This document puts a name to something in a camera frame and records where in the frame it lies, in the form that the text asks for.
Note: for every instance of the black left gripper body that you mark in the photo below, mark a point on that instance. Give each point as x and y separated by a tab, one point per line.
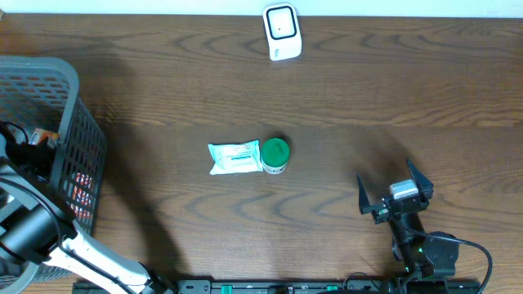
40	166

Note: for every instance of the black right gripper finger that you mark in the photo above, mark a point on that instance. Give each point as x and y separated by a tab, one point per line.
364	204
425	186

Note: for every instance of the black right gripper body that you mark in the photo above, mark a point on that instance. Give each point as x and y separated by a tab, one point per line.
382	214

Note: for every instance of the red snack bar wrapper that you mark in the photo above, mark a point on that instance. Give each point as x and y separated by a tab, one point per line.
82	199

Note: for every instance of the green lid jar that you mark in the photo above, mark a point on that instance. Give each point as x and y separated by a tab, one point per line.
275	154

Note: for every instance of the teal wet wipes pack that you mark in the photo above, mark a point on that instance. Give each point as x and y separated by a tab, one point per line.
236	158

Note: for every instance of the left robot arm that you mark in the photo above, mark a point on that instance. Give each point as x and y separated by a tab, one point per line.
49	234

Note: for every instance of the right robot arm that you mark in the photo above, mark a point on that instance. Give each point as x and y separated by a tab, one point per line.
426	255

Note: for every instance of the white barcode scanner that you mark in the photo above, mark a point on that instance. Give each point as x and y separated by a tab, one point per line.
282	31

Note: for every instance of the grey plastic basket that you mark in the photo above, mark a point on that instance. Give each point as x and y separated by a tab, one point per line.
43	93

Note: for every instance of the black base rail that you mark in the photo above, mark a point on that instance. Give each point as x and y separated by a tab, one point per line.
358	284

